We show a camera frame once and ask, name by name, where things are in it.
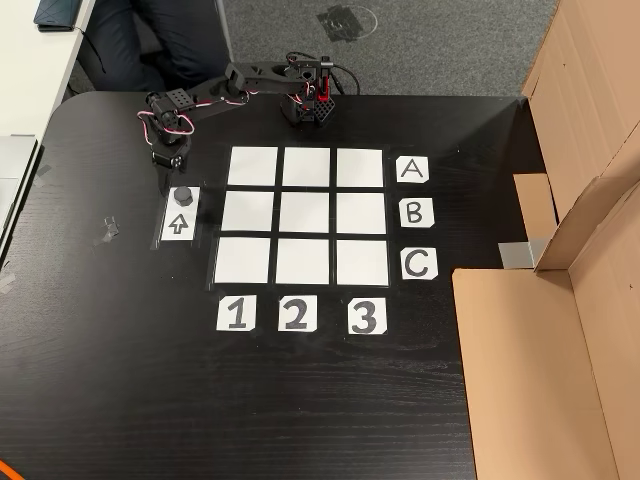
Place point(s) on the black round token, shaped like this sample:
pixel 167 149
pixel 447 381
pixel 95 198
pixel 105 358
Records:
pixel 183 197

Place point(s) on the white paper grid square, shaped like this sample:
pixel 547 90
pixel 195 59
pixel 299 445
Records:
pixel 363 263
pixel 360 167
pixel 247 211
pixel 242 260
pixel 361 213
pixel 252 166
pixel 305 212
pixel 306 167
pixel 303 261

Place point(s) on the white arrow paper sheet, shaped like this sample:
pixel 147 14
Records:
pixel 179 225

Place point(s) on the grey tape piece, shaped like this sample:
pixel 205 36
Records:
pixel 6 283
pixel 107 231
pixel 42 173

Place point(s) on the person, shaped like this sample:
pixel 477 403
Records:
pixel 165 40

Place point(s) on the white metal desk leg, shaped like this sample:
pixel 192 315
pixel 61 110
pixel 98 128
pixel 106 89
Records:
pixel 225 30

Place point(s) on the number 1 paper sheet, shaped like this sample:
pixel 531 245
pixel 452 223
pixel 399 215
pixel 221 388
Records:
pixel 236 313

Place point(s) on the white side desk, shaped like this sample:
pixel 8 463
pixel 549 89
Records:
pixel 30 65

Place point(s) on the number 2 paper sheet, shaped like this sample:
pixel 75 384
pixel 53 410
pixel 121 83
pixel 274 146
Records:
pixel 297 313

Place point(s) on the dark blue notebook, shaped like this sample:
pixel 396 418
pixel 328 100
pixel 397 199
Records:
pixel 57 14

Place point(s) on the black floor tape patch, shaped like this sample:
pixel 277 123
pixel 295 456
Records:
pixel 345 22

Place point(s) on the letter A paper sheet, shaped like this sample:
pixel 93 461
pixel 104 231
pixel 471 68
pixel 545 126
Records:
pixel 412 170

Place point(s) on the number 3 paper sheet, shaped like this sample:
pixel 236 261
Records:
pixel 367 316

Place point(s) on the letter B paper sheet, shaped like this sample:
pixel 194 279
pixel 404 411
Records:
pixel 416 213

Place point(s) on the letter C paper sheet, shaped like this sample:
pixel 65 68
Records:
pixel 419 264

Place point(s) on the brown cardboard panel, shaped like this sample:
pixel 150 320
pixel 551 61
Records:
pixel 525 375
pixel 590 100

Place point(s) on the grey duct tape strip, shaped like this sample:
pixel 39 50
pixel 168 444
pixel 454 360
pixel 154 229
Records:
pixel 517 254

